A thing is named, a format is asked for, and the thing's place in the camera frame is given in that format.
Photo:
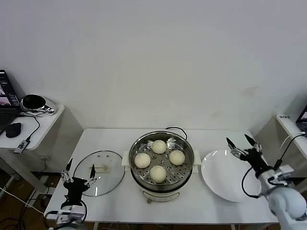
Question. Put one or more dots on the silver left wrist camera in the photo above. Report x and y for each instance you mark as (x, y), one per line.
(70, 212)

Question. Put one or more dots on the white steamed baozi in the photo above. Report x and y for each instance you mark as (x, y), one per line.
(157, 173)
(177, 157)
(142, 160)
(158, 146)

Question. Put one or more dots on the white rounded side desk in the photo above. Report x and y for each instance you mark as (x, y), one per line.
(51, 119)

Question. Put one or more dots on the cream electric pot base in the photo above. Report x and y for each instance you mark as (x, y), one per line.
(160, 195)

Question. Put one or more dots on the chrome and black headset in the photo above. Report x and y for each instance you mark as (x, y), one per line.
(36, 101)

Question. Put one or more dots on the perforated steel steamer basket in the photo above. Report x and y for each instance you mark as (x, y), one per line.
(139, 148)

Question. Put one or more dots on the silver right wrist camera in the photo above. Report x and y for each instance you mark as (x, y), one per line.
(284, 171)

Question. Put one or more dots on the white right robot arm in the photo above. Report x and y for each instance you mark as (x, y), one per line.
(285, 201)

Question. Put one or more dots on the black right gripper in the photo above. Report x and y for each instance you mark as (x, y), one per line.
(255, 159)

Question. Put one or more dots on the white side desk with label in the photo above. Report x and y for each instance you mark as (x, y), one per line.
(289, 124)

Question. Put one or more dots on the white printed desk label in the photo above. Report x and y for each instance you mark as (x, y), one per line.
(285, 117)

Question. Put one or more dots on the black computer mouse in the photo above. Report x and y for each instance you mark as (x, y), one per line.
(14, 129)

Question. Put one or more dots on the grey usb hub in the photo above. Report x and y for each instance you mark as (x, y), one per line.
(22, 145)

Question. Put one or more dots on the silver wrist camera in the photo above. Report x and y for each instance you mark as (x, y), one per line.
(70, 212)
(284, 171)

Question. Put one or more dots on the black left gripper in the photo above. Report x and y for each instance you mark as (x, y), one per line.
(74, 189)

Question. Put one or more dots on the black open laptop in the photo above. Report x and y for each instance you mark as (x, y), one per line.
(7, 91)

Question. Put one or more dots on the white round plate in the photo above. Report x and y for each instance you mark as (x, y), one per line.
(220, 177)

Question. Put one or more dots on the dark laptop with blue edge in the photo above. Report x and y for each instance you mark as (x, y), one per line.
(302, 119)

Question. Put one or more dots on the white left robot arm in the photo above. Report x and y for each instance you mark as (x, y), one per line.
(64, 224)

